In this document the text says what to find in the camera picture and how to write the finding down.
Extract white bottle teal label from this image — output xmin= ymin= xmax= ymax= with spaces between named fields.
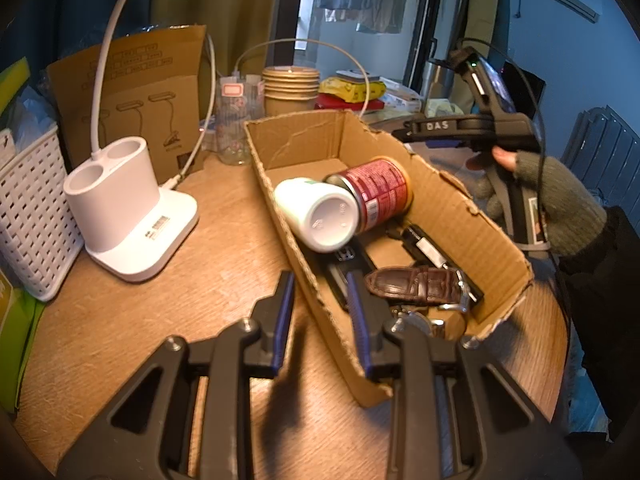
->
xmin=274 ymin=177 xmax=361 ymax=253

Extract white woven plastic basket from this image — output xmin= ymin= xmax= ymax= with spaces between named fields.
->
xmin=0 ymin=122 xmax=84 ymax=302

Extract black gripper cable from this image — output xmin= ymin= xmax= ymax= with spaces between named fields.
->
xmin=459 ymin=37 xmax=568 ymax=311

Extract person's right hand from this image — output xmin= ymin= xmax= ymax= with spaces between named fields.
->
xmin=467 ymin=147 xmax=608 ymax=256

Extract brown leather strap watch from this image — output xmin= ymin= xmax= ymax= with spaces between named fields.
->
xmin=364 ymin=266 xmax=473 ymax=340

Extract flattened printed cardboard box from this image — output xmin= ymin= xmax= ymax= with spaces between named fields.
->
xmin=46 ymin=25 xmax=217 ymax=182

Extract steel thermos mug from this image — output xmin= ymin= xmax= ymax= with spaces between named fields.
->
xmin=422 ymin=60 xmax=447 ymax=106

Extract black screen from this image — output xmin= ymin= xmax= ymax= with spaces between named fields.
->
xmin=500 ymin=60 xmax=546 ymax=116

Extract yellow printed packet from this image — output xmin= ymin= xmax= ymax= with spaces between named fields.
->
xmin=319 ymin=78 xmax=386 ymax=104

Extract white desk lamp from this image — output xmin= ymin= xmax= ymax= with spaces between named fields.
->
xmin=64 ymin=0 xmax=200 ymax=283

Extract black car key fob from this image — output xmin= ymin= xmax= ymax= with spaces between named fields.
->
xmin=305 ymin=237 xmax=381 ymax=313

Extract white lamp power cable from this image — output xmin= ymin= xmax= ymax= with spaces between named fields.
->
xmin=167 ymin=35 xmax=219 ymax=193

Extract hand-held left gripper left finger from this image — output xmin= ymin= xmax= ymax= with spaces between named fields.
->
xmin=57 ymin=270 xmax=296 ymax=480

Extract white looped cable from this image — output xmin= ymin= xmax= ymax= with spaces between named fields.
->
xmin=234 ymin=38 xmax=371 ymax=117

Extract black folding knife with cord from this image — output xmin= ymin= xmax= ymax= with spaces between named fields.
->
xmin=399 ymin=225 xmax=485 ymax=306

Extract beige curtain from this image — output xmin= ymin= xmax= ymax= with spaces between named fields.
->
xmin=150 ymin=0 xmax=303 ymax=88

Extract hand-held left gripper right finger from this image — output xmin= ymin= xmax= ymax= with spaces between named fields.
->
xmin=346 ymin=271 xmax=583 ymax=480

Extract red gold can yellow lid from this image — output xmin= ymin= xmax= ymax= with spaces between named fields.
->
xmin=324 ymin=157 xmax=414 ymax=235

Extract stack of paper cups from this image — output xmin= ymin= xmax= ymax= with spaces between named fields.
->
xmin=261 ymin=66 xmax=321 ymax=117

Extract flat red box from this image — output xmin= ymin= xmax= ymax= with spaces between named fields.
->
xmin=315 ymin=96 xmax=385 ymax=111

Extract white paper packets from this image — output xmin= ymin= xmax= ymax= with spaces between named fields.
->
xmin=382 ymin=91 xmax=424 ymax=111

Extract grey radiator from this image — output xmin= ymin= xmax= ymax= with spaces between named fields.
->
xmin=565 ymin=106 xmax=640 ymax=207

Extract clear plastic bottle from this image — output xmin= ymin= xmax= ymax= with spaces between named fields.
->
xmin=215 ymin=74 xmax=263 ymax=166

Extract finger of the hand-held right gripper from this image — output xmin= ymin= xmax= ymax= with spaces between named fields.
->
xmin=391 ymin=115 xmax=497 ymax=150

